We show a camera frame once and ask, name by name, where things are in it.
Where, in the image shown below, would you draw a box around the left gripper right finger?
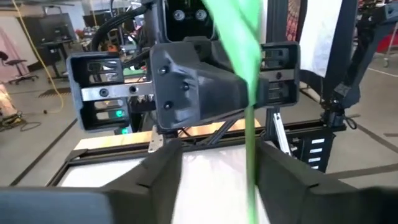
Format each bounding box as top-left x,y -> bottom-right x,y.
254,141 -> 398,224

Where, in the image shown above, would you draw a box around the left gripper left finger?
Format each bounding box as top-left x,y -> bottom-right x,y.
0,139 -> 183,224

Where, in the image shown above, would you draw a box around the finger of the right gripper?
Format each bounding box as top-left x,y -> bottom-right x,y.
183,36 -> 268,108
150,42 -> 251,130

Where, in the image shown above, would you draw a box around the dark red artificial tulip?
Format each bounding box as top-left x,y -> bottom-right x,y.
201,0 -> 262,224

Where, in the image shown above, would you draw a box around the black panel white slots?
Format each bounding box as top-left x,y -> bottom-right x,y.
287,126 -> 336,174

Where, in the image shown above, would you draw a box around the wooden workbench top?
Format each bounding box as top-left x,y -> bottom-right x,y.
73,117 -> 262,151

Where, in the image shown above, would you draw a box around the black desk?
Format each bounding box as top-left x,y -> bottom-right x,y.
39,39 -> 77,83

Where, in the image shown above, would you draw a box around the silver aluminium strut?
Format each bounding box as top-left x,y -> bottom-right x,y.
272,111 -> 294,156

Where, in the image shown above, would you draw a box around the black stool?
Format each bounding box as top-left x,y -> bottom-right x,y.
0,51 -> 40,86

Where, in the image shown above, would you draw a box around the red mandala tapestry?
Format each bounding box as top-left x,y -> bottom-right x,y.
285,0 -> 309,43

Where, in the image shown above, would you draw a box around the pink hanging cloth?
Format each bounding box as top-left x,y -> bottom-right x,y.
0,26 -> 32,82

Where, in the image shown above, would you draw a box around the white backdrop panel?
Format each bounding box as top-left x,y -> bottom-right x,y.
298,0 -> 343,78

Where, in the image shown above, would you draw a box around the black diagonal rig brace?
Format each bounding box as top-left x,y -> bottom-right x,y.
322,0 -> 398,131

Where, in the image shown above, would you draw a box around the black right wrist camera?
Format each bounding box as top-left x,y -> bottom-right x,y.
164,0 -> 217,43

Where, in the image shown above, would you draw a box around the black aluminium table frame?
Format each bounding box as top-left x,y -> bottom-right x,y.
46,119 -> 348,187

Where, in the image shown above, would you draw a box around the silver metal bracket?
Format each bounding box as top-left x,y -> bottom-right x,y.
147,126 -> 165,154

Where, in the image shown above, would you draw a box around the yellow cable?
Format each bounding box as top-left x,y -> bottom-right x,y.
11,0 -> 65,114

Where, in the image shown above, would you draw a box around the black rig upright post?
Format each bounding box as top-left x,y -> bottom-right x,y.
266,0 -> 290,142

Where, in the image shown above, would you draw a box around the black floor cables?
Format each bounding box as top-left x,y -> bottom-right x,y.
0,110 -> 42,133

